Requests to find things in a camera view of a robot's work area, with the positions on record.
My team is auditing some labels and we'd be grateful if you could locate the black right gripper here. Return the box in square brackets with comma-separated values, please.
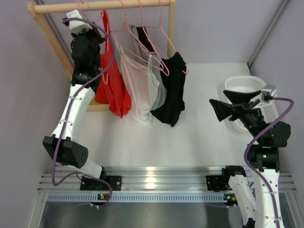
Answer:
[209, 90, 265, 143]

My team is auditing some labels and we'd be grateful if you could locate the pink hanger of red top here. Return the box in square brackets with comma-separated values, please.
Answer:
[76, 0, 114, 85]

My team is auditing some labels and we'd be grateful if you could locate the pink hanger of white top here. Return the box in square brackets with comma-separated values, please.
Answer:
[112, 0, 170, 76]

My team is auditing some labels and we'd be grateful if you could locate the red tank top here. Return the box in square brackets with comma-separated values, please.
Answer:
[94, 9, 133, 119]

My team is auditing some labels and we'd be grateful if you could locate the white camisole top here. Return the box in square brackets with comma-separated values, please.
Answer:
[114, 35, 160, 125]

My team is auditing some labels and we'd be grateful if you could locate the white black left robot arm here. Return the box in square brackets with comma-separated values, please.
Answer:
[43, 28, 111, 190]

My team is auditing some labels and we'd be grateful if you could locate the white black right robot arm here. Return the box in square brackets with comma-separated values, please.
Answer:
[209, 87, 294, 228]

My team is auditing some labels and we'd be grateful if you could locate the grey tank top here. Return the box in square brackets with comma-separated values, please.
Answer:
[131, 37, 167, 110]

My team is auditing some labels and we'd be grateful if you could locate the black tank top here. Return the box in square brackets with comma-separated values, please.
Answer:
[135, 26, 188, 128]

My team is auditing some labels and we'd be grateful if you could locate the pink hanger of grey top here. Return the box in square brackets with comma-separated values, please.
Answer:
[131, 0, 170, 76]

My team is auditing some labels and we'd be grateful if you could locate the pink hanger of black top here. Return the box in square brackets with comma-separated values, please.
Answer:
[142, 0, 190, 76]

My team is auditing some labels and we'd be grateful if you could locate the white perforated plastic basket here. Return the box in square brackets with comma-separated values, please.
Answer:
[225, 76, 279, 136]

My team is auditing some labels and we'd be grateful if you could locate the wooden clothes rack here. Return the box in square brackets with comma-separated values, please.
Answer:
[26, 0, 176, 114]

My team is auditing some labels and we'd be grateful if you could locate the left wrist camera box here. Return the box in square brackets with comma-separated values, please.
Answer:
[66, 10, 93, 35]

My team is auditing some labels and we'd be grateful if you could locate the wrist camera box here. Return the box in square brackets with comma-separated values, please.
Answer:
[66, 10, 93, 35]
[259, 85, 277, 107]

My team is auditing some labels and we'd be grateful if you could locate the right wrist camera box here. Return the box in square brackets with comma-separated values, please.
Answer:
[259, 85, 277, 107]

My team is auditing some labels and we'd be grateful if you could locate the aluminium corner post right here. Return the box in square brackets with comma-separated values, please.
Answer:
[247, 0, 291, 69]

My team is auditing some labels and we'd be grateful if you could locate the aluminium mounting rail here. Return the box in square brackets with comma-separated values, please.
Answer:
[38, 165, 296, 193]

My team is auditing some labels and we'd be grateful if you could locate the slotted cable duct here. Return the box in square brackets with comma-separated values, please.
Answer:
[47, 192, 228, 203]

